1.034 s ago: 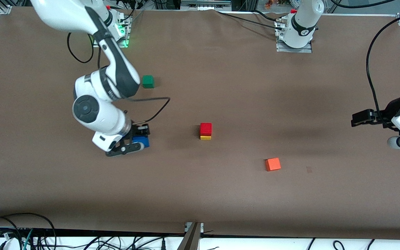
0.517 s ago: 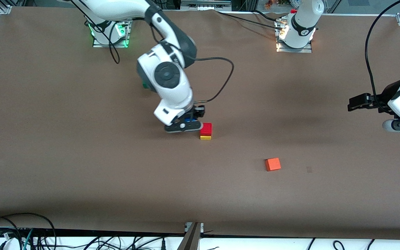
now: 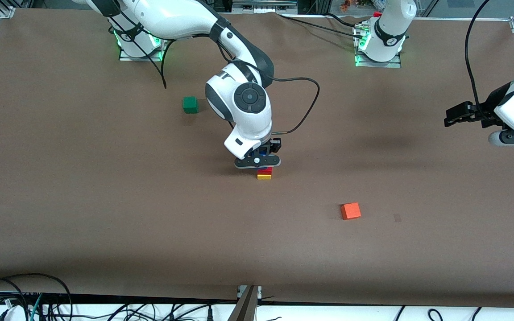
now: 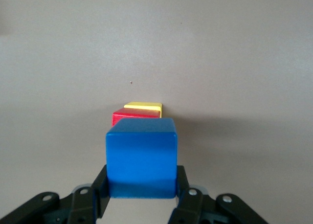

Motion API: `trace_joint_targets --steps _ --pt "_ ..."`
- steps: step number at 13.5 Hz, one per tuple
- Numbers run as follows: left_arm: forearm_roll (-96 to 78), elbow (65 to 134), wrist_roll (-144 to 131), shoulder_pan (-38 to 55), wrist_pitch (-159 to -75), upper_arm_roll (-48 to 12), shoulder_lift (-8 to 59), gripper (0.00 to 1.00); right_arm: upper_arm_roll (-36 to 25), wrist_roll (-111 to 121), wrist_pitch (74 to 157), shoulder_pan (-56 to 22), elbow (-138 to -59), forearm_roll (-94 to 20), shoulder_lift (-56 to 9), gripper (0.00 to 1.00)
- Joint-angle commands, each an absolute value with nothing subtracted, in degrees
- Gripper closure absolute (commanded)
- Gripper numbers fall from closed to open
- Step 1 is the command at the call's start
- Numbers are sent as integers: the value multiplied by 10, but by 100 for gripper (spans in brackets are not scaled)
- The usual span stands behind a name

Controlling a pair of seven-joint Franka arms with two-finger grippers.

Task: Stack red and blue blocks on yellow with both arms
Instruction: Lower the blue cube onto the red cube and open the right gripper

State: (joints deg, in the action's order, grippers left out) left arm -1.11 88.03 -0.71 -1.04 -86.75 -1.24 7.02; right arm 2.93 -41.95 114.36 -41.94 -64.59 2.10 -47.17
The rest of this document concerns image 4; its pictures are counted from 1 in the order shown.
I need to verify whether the brown paper table cover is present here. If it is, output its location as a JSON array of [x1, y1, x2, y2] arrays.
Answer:
[[0, 0, 313, 224]]

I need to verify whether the red cube block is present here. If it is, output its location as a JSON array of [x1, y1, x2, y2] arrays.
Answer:
[[112, 108, 161, 127]]

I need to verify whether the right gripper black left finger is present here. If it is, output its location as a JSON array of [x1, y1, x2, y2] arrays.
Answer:
[[0, 165, 111, 224]]

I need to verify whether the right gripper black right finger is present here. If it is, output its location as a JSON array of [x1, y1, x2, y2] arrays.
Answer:
[[167, 165, 268, 224]]

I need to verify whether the blue cube block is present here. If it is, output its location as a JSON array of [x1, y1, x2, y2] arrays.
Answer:
[[105, 117, 178, 200]]

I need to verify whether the yellow cube block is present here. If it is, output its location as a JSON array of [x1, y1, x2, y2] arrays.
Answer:
[[124, 101, 163, 119]]

